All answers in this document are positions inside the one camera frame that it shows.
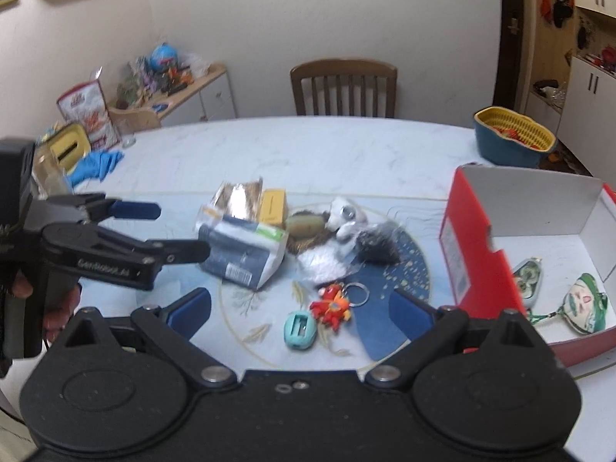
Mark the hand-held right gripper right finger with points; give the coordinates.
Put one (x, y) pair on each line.
(409, 311)

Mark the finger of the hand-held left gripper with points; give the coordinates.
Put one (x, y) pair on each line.
(183, 251)
(134, 210)

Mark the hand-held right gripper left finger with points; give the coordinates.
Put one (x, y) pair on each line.
(192, 309)

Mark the blue and white bag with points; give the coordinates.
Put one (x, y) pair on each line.
(250, 255)

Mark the silver foil bag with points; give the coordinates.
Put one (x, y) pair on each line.
(236, 199)

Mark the bag of white granules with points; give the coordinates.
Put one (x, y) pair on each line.
(325, 264)

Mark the red cardboard box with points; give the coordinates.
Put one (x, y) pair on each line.
(467, 231)

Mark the teal pencil sharpener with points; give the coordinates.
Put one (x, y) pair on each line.
(299, 331)

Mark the green printed pouch with tassel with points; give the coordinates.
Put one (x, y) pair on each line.
(584, 305)

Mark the person's left hand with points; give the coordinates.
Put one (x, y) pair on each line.
(62, 305)

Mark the yellow tissue box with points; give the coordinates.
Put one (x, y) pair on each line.
(67, 147)

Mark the blue glove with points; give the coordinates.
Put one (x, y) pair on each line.
(96, 163)

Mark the clear drinking glass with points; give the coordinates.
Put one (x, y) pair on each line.
(127, 134)

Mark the small wooden chair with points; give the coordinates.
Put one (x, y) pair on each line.
(134, 116)

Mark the red and white snack bag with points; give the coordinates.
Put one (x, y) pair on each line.
(89, 110)

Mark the white plush toy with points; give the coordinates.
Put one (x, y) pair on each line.
(344, 214)

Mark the green and white oval pouch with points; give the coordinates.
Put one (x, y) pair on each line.
(527, 281)

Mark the kiwi fruit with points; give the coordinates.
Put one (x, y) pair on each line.
(305, 225)

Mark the pile of toys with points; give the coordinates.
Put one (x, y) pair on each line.
(144, 77)

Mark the white cabinet with wooden top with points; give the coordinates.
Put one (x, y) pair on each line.
(214, 94)

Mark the blue globe ball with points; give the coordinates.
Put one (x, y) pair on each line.
(163, 57)

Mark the yellow and blue strainer basket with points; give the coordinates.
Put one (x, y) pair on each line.
(500, 147)

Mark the pile of strawberries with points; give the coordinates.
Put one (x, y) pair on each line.
(512, 133)

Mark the dark wooden chair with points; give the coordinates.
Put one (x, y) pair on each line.
(344, 70)

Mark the white cupboard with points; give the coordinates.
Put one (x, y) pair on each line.
(587, 106)

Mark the dark door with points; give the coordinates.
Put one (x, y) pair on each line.
(512, 57)

